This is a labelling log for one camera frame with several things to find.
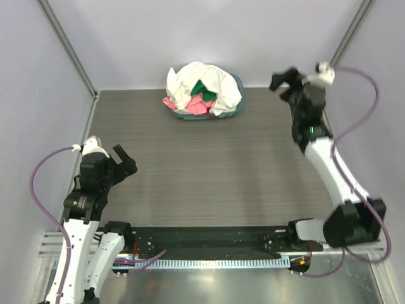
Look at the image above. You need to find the teal laundry basket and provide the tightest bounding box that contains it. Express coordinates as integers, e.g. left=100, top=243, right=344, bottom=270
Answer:
left=167, top=73, right=245, bottom=122

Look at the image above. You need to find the white t-shirt robot print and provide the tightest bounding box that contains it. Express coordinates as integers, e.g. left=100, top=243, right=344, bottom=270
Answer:
left=166, top=61, right=244, bottom=119

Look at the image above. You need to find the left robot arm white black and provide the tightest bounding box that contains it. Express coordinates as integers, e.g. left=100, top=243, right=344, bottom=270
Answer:
left=44, top=139, right=137, bottom=303

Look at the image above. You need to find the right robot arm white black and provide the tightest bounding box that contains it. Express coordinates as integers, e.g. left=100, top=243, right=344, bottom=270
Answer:
left=269, top=63, right=386, bottom=251

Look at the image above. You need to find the green t-shirt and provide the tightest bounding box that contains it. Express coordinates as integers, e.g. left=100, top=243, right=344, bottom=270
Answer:
left=190, top=80, right=217, bottom=101

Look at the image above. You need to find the pink t-shirt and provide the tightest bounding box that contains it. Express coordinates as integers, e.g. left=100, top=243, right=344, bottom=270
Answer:
left=163, top=94, right=216, bottom=115

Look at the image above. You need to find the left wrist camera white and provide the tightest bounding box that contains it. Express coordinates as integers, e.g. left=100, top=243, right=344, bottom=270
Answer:
left=72, top=136, right=107, bottom=156

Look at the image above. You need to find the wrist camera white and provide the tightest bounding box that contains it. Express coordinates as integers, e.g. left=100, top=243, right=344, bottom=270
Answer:
left=305, top=61, right=335, bottom=87
left=72, top=136, right=107, bottom=156

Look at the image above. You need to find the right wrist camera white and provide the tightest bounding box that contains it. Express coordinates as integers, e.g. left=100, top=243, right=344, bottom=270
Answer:
left=305, top=61, right=335, bottom=87

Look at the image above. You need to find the right aluminium corner post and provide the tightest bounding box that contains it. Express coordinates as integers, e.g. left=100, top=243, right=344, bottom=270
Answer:
left=330, top=0, right=376, bottom=67

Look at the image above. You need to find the aluminium corner post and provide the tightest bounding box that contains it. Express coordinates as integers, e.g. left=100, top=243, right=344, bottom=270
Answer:
left=330, top=0, right=376, bottom=67
left=36, top=0, right=99, bottom=99

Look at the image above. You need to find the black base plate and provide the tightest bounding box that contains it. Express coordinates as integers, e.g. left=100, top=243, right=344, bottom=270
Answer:
left=132, top=225, right=323, bottom=254

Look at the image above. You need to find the white slotted cable duct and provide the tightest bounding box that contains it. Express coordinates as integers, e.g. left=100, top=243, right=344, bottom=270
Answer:
left=106, top=256, right=290, bottom=270

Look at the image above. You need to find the left aluminium corner post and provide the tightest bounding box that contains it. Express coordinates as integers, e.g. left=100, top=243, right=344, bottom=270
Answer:
left=36, top=0, right=99, bottom=99

